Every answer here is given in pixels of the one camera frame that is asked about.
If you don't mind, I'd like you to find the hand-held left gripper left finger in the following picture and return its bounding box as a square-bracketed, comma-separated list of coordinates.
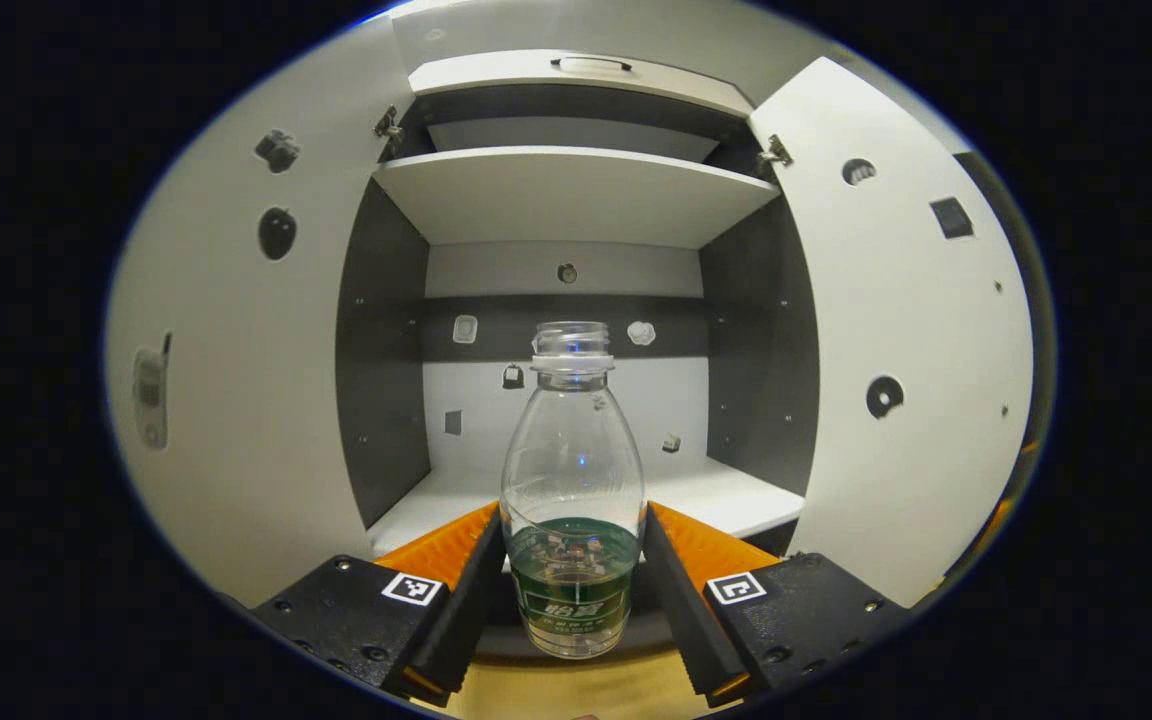
[221, 500, 507, 708]

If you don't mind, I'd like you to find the white and grey cabinet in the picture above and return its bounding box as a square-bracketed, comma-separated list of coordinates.
[334, 48, 822, 663]

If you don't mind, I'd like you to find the clear plastic bottle green label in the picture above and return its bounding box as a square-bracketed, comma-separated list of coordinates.
[499, 320, 649, 661]

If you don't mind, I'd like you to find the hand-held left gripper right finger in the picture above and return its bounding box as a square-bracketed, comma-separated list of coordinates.
[641, 500, 912, 709]

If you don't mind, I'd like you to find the white cabinet shelf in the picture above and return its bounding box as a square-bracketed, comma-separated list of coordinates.
[373, 146, 782, 249]

